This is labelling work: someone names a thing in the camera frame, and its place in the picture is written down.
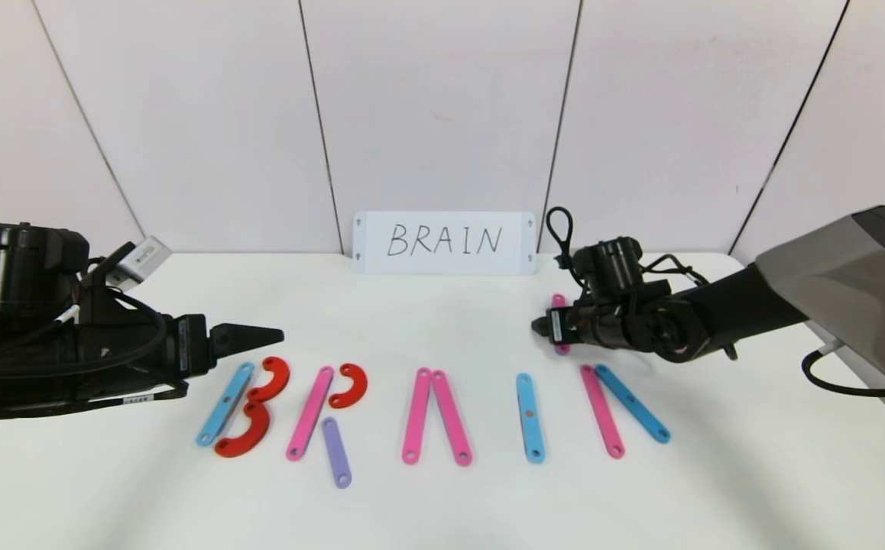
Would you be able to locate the blue strip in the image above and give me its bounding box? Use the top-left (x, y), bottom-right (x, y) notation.
top-left (594, 364), bottom-right (672, 445)
top-left (516, 373), bottom-right (546, 464)
top-left (196, 363), bottom-right (255, 448)

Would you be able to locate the short purple strip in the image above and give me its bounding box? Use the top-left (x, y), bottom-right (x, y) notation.
top-left (321, 416), bottom-right (353, 490)

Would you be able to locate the large red arc piece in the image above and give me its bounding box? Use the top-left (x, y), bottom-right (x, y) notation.
top-left (214, 402), bottom-right (271, 459)
top-left (248, 357), bottom-right (290, 404)

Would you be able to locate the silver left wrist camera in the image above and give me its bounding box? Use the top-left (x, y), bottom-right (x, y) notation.
top-left (110, 235), bottom-right (173, 293)

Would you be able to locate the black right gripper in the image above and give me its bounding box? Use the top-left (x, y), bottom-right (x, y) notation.
top-left (531, 305), bottom-right (598, 346)

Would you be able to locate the small red arc piece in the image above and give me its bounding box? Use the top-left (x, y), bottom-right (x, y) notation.
top-left (328, 363), bottom-right (368, 409)

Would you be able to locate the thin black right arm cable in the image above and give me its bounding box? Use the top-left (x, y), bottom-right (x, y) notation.
top-left (641, 254), bottom-right (712, 288)

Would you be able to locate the black right camera cable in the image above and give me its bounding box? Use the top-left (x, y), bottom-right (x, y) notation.
top-left (546, 206), bottom-right (590, 293)

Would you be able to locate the white BRAIN sign card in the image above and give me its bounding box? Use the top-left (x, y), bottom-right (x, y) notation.
top-left (352, 212), bottom-right (537, 276)

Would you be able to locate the black left camera bracket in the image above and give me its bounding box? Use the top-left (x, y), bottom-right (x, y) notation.
top-left (76, 243), bottom-right (164, 348)

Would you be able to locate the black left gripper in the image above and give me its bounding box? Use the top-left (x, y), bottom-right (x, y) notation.
top-left (114, 313), bottom-right (285, 380)

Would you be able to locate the pink strip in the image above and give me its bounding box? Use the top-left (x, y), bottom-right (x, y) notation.
top-left (580, 365), bottom-right (626, 460)
top-left (431, 370), bottom-right (473, 468)
top-left (551, 293), bottom-right (570, 357)
top-left (286, 366), bottom-right (335, 462)
top-left (401, 367), bottom-right (433, 466)

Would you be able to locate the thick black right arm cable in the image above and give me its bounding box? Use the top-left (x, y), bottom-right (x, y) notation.
top-left (802, 345), bottom-right (885, 398)

